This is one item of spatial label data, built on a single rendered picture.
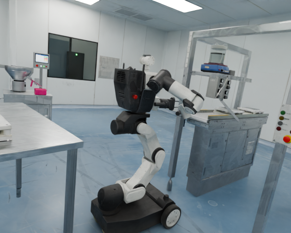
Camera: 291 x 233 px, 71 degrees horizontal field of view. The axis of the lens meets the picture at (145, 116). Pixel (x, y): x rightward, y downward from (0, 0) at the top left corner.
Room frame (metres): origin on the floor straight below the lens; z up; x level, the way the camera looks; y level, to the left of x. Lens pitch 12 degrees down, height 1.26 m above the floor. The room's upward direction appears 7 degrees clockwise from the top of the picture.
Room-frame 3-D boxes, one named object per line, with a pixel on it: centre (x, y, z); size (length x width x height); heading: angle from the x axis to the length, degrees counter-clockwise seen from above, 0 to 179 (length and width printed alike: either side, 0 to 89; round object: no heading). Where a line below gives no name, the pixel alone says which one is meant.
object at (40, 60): (3.41, 1.79, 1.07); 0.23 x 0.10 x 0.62; 126
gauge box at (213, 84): (2.01, -0.67, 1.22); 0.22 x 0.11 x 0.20; 128
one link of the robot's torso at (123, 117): (1.55, 0.11, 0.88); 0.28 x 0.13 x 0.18; 128
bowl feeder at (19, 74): (3.19, 1.95, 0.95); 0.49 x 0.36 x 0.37; 126
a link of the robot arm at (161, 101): (1.82, -0.10, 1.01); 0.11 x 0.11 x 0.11; 30
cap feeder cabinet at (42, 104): (3.17, 1.88, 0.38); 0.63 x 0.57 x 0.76; 126
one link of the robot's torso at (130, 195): (1.60, 0.05, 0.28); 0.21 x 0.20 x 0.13; 128
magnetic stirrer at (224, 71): (2.09, -0.63, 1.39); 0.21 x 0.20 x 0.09; 38
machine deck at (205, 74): (2.24, -0.74, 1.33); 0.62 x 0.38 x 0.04; 128
